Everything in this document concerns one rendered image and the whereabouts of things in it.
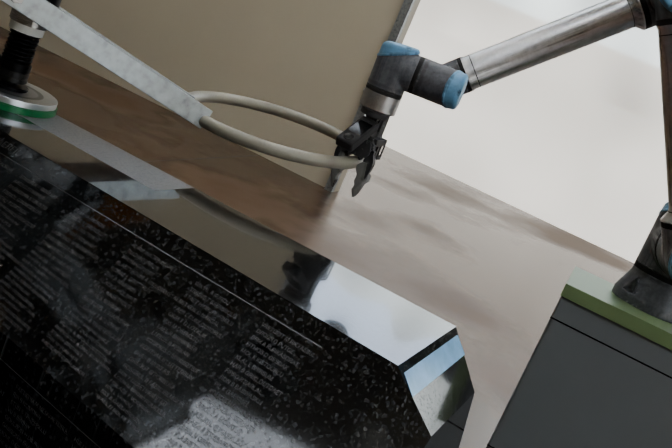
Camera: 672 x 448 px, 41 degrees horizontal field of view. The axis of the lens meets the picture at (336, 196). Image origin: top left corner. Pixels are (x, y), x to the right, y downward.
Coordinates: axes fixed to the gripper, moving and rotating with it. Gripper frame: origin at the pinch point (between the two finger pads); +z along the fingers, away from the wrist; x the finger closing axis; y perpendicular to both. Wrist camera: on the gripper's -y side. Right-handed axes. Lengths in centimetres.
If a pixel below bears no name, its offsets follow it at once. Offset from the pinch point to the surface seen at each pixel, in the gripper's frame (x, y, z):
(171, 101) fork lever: 33.6, -30.6, -7.7
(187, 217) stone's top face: -1, -64, 2
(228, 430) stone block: -35, -90, 16
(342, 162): -0.4, -6.7, -7.0
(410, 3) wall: 170, 394, -38
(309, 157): 3.9, -15.2, -6.6
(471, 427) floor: -31, 130, 96
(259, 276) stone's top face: -22, -71, 2
